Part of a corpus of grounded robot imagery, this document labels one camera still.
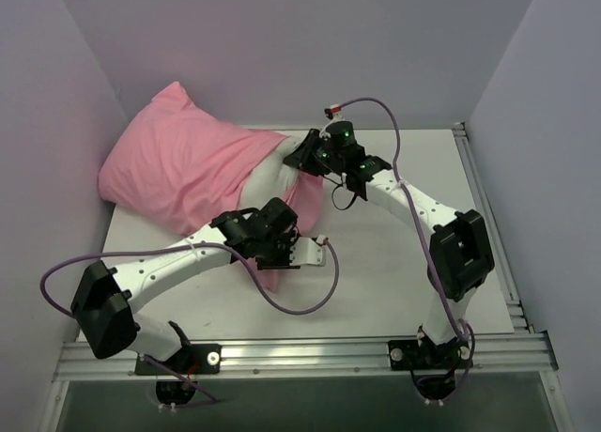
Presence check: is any black short right cable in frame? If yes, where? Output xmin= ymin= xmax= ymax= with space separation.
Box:
xmin=331 ymin=177 xmax=361 ymax=212

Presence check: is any aluminium right side rail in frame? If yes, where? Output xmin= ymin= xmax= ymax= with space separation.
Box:
xmin=453 ymin=124 xmax=536 ymax=334

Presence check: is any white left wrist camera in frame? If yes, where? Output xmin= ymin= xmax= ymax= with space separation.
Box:
xmin=289 ymin=235 xmax=328 ymax=267

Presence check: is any aluminium back rail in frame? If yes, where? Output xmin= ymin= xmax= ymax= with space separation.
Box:
xmin=239 ymin=122 xmax=467 ymax=135

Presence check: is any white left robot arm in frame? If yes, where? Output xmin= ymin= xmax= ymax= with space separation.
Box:
xmin=70 ymin=198 xmax=299 ymax=375

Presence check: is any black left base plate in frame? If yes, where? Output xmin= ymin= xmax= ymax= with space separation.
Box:
xmin=133 ymin=343 xmax=223 ymax=410

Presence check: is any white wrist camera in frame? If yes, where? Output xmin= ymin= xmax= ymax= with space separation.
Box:
xmin=320 ymin=104 xmax=345 ymax=135
xmin=289 ymin=235 xmax=328 ymax=267

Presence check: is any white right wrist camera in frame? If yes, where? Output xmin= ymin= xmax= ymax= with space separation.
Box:
xmin=320 ymin=104 xmax=345 ymax=135

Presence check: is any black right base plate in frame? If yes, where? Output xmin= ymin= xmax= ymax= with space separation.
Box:
xmin=387 ymin=336 xmax=474 ymax=405

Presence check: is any aluminium rail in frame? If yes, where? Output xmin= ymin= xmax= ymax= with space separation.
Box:
xmin=239 ymin=122 xmax=467 ymax=135
xmin=53 ymin=332 xmax=558 ymax=382
xmin=453 ymin=124 xmax=536 ymax=334

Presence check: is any aluminium front rail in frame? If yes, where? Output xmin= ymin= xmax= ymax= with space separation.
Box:
xmin=53 ymin=332 xmax=558 ymax=382

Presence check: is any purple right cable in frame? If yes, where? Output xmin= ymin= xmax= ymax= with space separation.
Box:
xmin=342 ymin=97 xmax=475 ymax=386

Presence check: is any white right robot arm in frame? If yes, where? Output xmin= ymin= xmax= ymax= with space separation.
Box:
xmin=284 ymin=119 xmax=495 ymax=369

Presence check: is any white pillow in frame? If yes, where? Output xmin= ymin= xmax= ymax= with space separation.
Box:
xmin=238 ymin=137 xmax=301 ymax=208

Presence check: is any pink floral pillowcase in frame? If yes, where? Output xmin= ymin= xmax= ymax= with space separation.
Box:
xmin=97 ymin=80 xmax=324 ymax=296

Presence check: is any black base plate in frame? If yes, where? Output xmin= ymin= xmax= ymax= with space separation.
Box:
xmin=387 ymin=336 xmax=474 ymax=405
xmin=133 ymin=343 xmax=223 ymax=410

